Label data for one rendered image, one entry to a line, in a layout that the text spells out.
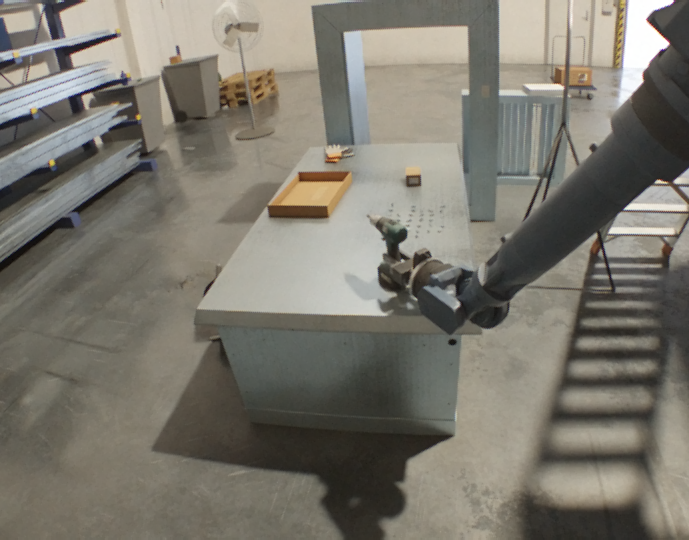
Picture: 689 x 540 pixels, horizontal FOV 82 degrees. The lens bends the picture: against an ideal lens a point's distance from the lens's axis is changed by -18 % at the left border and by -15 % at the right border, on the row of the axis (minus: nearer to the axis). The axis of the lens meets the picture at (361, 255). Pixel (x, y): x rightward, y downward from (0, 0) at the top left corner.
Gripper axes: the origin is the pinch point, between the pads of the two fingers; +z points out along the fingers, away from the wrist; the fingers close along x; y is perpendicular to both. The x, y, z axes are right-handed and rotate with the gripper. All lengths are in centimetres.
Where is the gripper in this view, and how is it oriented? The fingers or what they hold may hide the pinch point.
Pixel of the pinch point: (393, 255)
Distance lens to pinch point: 158.2
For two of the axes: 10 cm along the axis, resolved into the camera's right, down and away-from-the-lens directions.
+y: 0.9, 8.5, 5.2
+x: 8.4, -3.4, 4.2
